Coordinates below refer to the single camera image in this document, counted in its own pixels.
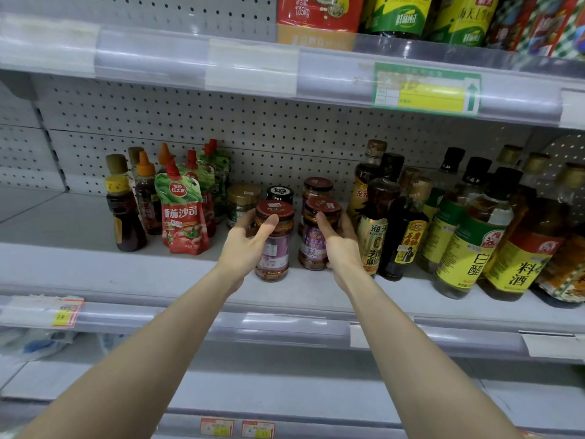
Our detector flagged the brown jar dark lid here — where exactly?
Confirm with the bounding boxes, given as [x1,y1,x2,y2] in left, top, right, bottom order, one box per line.
[298,176,335,234]

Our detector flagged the glass jar tan lid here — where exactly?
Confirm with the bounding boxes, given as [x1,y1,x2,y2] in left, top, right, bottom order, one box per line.
[227,184,263,230]

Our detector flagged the person's right forearm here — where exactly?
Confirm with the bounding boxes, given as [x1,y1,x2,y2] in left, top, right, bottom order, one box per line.
[333,274,527,439]

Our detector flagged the white metal store shelving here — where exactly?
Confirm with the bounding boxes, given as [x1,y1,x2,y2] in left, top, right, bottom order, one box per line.
[0,0,585,439]

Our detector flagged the person's right hand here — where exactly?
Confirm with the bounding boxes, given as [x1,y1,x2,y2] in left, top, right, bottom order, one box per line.
[315,212,367,293]

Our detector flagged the red tomato sauce pouch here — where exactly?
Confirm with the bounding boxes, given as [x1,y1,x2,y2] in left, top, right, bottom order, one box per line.
[132,138,232,256]

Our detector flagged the person's left hand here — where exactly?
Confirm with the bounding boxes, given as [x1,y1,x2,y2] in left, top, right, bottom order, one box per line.
[216,213,280,293]

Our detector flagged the blue-label oyster sauce bottle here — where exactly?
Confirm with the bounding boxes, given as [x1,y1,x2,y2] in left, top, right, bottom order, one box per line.
[484,0,585,60]

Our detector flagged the orange oyster sauce squeeze bottle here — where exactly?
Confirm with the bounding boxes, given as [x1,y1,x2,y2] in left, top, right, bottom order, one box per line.
[277,0,367,51]

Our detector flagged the person's left forearm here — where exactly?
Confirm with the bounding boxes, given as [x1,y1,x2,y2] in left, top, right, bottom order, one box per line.
[18,269,248,439]

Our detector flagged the dark-lidded glass jar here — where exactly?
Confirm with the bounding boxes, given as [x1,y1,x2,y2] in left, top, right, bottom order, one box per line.
[266,184,294,207]

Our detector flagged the yellow-capped green label bottle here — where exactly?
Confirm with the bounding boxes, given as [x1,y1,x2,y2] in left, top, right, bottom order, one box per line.
[428,0,500,48]
[361,0,435,40]

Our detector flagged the dark bottle orange label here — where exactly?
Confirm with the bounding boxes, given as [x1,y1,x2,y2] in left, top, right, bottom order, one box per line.
[532,231,585,309]

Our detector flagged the white pink yellow shelf tag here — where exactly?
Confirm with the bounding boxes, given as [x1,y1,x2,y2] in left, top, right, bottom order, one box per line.
[0,295,85,329]

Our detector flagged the yellow green price tag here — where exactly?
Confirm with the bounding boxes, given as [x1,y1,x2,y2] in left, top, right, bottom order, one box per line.
[373,62,482,117]

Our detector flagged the blue white plastic bags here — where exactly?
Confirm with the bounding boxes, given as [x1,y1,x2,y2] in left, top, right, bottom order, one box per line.
[0,326,76,359]

